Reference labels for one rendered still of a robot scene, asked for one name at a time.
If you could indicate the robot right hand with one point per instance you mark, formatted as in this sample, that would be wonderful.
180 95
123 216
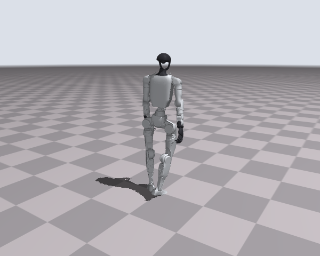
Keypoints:
180 132

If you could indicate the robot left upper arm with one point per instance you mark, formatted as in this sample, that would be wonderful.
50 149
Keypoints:
146 88

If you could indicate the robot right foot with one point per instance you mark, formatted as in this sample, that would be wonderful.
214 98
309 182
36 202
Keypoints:
156 192

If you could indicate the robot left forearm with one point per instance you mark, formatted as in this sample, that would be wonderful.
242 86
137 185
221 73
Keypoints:
146 110

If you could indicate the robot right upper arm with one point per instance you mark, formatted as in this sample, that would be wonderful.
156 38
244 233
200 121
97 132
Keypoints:
177 90

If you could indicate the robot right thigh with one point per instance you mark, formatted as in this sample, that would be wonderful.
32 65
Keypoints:
170 143

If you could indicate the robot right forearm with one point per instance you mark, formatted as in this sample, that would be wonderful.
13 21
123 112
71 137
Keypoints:
180 113

